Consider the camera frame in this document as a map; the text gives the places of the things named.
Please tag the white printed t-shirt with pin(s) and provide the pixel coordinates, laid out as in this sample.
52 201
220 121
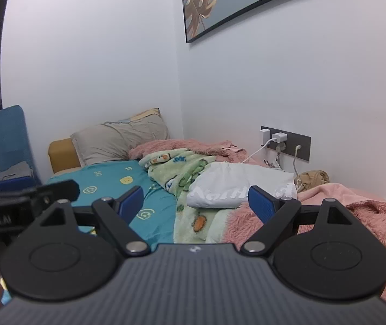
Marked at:
240 179

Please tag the dark wall socket panel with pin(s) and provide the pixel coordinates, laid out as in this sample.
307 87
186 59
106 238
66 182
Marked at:
292 138

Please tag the bed with teal smiley sheet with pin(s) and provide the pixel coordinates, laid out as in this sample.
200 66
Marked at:
111 176

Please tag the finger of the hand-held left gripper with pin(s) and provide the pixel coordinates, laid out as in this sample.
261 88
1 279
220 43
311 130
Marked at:
60 190

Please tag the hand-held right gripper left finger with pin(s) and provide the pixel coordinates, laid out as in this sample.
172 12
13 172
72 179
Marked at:
133 203

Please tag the blue padded folding chair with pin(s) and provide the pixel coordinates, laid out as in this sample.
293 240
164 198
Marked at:
10 135

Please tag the yellow and blue pillow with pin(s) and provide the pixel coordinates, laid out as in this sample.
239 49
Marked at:
149 113

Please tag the tan crumpled cloth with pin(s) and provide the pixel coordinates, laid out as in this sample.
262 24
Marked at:
314 177

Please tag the white plug adapter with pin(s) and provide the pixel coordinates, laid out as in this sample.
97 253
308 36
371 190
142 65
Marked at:
265 137
279 137

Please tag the green cartoon printed blanket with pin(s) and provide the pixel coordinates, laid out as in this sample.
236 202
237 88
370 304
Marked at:
179 169

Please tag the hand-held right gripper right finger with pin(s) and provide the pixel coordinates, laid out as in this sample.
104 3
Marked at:
259 203

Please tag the grey cloth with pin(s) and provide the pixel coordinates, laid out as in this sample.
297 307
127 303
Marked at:
16 171

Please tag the grey pillow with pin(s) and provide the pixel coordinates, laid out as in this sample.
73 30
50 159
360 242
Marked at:
118 138

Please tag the pink fluffy blanket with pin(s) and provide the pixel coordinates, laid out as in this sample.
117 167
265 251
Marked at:
365 216

